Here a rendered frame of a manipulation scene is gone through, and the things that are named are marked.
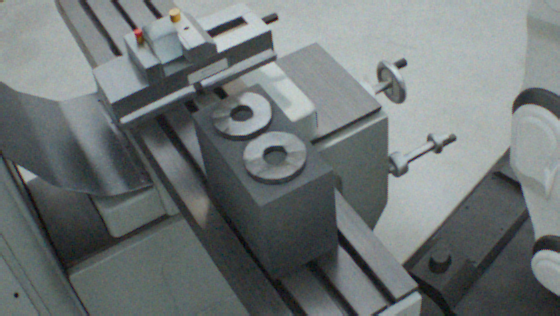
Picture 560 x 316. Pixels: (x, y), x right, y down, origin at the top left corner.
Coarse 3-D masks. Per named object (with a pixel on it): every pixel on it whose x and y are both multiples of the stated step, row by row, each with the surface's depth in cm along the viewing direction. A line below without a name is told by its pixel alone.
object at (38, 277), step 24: (0, 168) 123; (0, 192) 124; (24, 192) 152; (0, 216) 126; (24, 216) 133; (0, 240) 129; (24, 240) 133; (48, 240) 146; (0, 264) 131; (24, 264) 136; (48, 264) 142; (0, 288) 135; (24, 288) 139; (48, 288) 143; (0, 312) 138; (24, 312) 142; (48, 312) 146; (72, 312) 153
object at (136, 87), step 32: (224, 32) 153; (256, 32) 151; (128, 64) 149; (160, 64) 142; (192, 64) 146; (224, 64) 151; (256, 64) 153; (128, 96) 143; (160, 96) 147; (192, 96) 150; (128, 128) 146
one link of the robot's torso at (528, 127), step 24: (528, 120) 124; (552, 120) 121; (528, 144) 127; (552, 144) 122; (528, 168) 131; (552, 168) 131; (528, 192) 142; (552, 192) 137; (552, 216) 141; (552, 240) 143
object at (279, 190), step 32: (256, 96) 120; (224, 128) 116; (256, 128) 115; (288, 128) 116; (224, 160) 114; (256, 160) 111; (288, 160) 110; (320, 160) 112; (224, 192) 124; (256, 192) 109; (288, 192) 108; (320, 192) 112; (256, 224) 113; (288, 224) 113; (320, 224) 117; (288, 256) 119
